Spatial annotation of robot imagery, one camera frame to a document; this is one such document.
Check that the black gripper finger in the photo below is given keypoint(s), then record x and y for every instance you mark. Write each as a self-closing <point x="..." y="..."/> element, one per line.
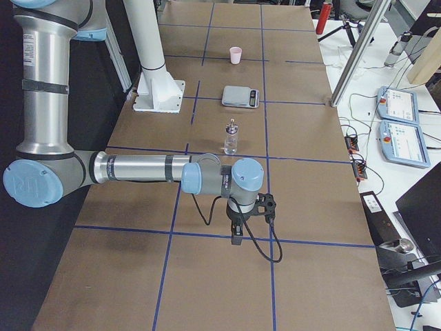
<point x="237" y="234"/>

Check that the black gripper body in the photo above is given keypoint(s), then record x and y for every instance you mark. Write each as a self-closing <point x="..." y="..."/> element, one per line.
<point x="235" y="217"/>

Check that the pink plastic cup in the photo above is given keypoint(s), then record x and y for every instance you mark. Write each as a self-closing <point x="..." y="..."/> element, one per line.
<point x="235" y="55"/>

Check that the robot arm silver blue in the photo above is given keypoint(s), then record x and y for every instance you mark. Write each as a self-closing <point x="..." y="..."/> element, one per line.
<point x="48" y="168"/>

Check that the grey digital kitchen scale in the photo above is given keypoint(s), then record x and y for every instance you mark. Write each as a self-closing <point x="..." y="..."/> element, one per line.
<point x="240" y="97"/>

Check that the brown paper table cover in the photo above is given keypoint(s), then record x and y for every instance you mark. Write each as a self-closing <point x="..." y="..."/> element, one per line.
<point x="148" y="256"/>

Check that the orange black connector block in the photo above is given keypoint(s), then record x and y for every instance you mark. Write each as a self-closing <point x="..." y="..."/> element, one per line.
<point x="351" y="144"/>

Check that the black box with label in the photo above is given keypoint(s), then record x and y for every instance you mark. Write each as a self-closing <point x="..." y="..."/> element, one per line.
<point x="393" y="251"/>

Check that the lower blue teach pendant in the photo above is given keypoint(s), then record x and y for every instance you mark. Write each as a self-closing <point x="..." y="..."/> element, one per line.
<point x="403" y="143"/>

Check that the blue teach pendant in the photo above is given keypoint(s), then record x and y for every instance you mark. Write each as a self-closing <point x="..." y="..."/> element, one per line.
<point x="403" y="143"/>
<point x="397" y="105"/>

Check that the black monitor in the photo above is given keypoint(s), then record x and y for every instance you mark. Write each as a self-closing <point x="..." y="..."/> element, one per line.
<point x="419" y="209"/>

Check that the upper blue teach pendant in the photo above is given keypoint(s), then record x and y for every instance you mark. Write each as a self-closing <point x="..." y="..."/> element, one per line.
<point x="397" y="105"/>

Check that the red cylinder bottle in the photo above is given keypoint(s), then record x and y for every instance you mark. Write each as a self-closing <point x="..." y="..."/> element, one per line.
<point x="323" y="17"/>

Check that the black tripod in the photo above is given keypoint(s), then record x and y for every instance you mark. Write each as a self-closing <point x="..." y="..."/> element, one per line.
<point x="347" y="25"/>

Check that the wooden beam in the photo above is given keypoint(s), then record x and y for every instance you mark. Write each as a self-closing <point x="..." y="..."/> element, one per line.
<point x="427" y="27"/>

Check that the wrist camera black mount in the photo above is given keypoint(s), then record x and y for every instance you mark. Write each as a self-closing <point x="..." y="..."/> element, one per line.
<point x="264" y="206"/>

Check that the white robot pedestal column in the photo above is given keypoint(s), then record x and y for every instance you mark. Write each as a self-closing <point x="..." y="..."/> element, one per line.
<point x="157" y="91"/>

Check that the aluminium frame post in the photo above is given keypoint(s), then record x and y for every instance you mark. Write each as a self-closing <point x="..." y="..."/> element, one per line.
<point x="377" y="12"/>

